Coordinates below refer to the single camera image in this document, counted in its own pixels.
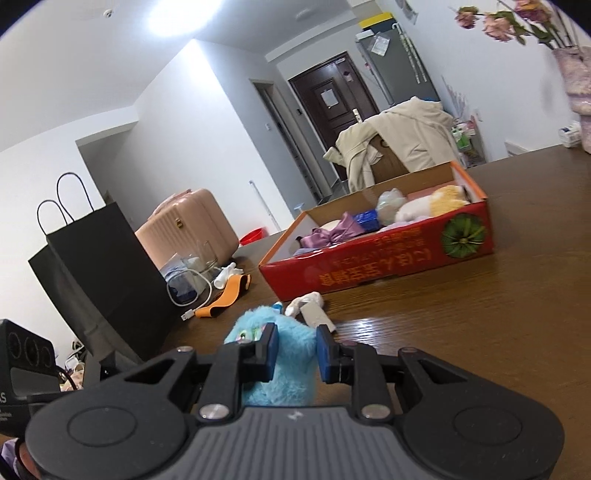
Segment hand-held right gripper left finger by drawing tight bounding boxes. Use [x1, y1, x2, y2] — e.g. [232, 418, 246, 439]
[113, 323, 280, 424]

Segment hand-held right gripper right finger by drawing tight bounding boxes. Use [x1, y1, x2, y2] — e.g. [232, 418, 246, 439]
[316, 325, 472, 424]

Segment turquoise plush toy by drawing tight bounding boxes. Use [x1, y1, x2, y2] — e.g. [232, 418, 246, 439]
[224, 309, 324, 408]

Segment white sock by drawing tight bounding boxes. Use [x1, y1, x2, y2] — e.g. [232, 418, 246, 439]
[285, 292, 325, 318]

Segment red cardboard box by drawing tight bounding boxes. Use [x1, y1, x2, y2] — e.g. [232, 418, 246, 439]
[259, 161, 496, 304]

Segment purple fabric piece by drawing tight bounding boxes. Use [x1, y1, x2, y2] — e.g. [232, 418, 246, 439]
[299, 213, 371, 251]

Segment yellow and white plush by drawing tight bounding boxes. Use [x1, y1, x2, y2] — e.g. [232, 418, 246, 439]
[394, 185, 468, 223]

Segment person's left forearm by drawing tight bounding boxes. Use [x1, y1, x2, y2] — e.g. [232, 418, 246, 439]
[0, 438, 29, 480]

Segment white tube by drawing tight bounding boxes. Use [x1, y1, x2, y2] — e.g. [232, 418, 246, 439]
[213, 262, 239, 290]

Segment black paper bag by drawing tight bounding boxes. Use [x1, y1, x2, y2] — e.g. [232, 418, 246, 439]
[28, 172, 186, 366]

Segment white mop pole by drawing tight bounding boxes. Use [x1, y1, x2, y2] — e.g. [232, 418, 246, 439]
[249, 180, 281, 237]

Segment pink suitcase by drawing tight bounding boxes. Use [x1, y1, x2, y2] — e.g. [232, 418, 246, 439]
[135, 188, 240, 269]

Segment brown chair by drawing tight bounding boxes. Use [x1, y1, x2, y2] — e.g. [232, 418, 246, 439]
[371, 135, 411, 186]

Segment beige coat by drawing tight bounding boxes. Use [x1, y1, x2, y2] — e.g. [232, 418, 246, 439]
[323, 97, 463, 193]

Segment cluttered storage rack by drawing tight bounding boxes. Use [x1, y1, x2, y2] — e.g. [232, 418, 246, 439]
[449, 76, 486, 169]

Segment dark brown entrance door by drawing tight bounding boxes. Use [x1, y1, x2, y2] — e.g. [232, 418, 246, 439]
[288, 52, 376, 151]

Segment grey refrigerator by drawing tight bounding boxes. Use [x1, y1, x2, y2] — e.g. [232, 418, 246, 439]
[355, 24, 440, 108]

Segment small white packet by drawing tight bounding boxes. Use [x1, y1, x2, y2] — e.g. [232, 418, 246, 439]
[558, 121, 583, 149]

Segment yellow box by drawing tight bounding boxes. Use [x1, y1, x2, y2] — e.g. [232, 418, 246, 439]
[357, 11, 394, 31]

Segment bright ceiling lamp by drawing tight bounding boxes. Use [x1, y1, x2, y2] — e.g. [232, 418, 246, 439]
[147, 0, 217, 37]

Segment pink textured vase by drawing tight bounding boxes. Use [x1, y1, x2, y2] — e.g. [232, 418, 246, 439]
[551, 46, 591, 154]

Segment pink artificial flowers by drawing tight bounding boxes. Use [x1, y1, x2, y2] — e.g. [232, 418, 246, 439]
[455, 0, 578, 50]

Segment orange strap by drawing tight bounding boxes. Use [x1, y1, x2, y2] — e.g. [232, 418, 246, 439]
[194, 273, 253, 319]

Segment white cable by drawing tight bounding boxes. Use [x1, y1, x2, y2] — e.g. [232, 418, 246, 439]
[165, 267, 219, 322]

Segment interior door frame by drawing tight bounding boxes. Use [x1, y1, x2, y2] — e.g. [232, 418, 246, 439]
[249, 78, 325, 205]

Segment white hanging strap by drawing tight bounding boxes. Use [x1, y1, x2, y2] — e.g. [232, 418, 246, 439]
[394, 24, 424, 85]

